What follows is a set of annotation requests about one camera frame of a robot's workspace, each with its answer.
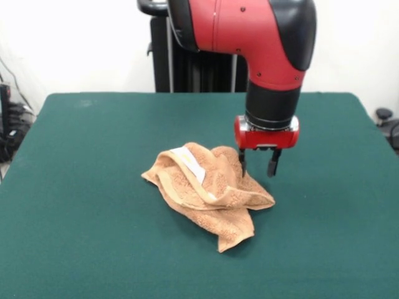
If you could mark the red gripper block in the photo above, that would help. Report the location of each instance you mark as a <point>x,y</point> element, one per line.
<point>268,138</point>

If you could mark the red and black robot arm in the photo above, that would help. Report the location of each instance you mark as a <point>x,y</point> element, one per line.
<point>249,46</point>

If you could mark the black office chair base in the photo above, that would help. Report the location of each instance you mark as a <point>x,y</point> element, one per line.
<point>388,124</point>

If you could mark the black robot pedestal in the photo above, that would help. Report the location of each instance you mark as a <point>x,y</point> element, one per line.
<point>162,62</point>

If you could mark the black electronics box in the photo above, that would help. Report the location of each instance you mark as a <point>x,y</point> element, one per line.
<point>5,124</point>

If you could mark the tan terry towel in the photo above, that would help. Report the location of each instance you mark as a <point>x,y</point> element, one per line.
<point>218,202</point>

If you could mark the dark green table cloth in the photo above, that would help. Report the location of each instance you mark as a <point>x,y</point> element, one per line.
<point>93,202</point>

